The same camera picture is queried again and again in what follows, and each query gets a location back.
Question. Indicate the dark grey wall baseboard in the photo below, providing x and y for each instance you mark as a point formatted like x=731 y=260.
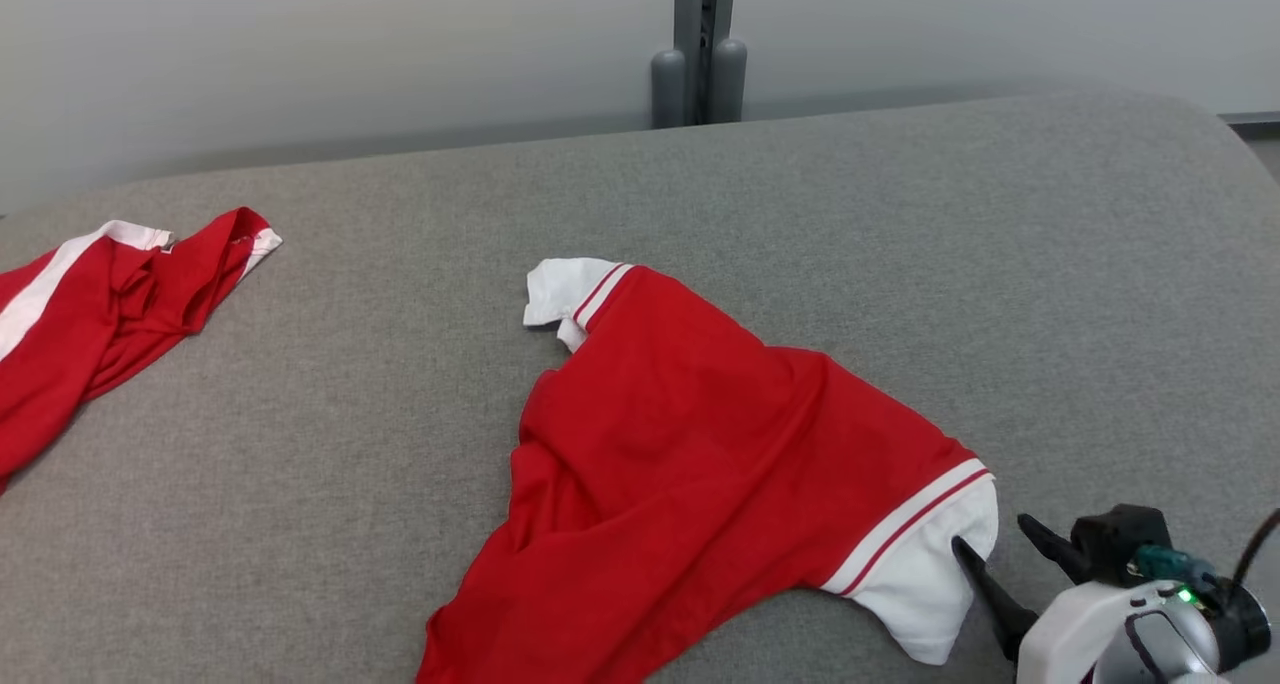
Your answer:
x=1250 y=121

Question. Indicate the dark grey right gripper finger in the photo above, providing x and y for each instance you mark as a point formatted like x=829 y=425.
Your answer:
x=1055 y=549
x=995 y=599

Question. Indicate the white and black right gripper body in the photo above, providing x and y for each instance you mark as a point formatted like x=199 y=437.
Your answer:
x=1080 y=634

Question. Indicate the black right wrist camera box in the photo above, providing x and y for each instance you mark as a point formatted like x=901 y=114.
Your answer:
x=1115 y=539

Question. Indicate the red shorts white side stripe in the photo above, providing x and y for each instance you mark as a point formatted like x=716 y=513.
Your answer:
x=100 y=314

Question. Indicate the red basketball jersey white trim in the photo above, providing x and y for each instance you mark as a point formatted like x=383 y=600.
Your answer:
x=700 y=444

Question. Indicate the grey round post cap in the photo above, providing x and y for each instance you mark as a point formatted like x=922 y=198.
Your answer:
x=668 y=94
x=729 y=84

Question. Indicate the grey metal wall post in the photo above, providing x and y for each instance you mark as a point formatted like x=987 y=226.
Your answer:
x=705 y=14

